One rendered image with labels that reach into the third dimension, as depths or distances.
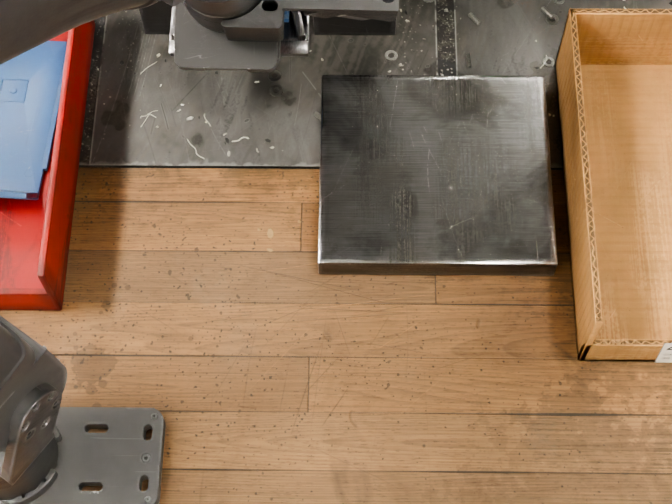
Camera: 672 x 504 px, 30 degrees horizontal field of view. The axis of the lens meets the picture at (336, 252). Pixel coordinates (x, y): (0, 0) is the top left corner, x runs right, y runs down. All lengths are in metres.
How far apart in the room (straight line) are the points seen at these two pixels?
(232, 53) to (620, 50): 0.33
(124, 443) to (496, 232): 0.30
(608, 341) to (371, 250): 0.18
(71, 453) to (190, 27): 0.29
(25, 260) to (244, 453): 0.22
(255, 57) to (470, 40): 0.26
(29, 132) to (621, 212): 0.45
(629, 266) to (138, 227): 0.36
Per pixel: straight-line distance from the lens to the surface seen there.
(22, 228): 0.95
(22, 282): 0.93
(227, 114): 0.98
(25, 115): 0.99
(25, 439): 0.77
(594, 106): 0.99
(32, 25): 0.57
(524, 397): 0.88
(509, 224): 0.91
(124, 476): 0.86
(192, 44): 0.81
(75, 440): 0.87
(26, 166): 0.97
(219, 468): 0.86
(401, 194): 0.91
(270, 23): 0.75
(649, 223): 0.94
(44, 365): 0.75
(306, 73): 0.99
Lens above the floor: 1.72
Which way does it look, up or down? 64 degrees down
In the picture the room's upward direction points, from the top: 1 degrees counter-clockwise
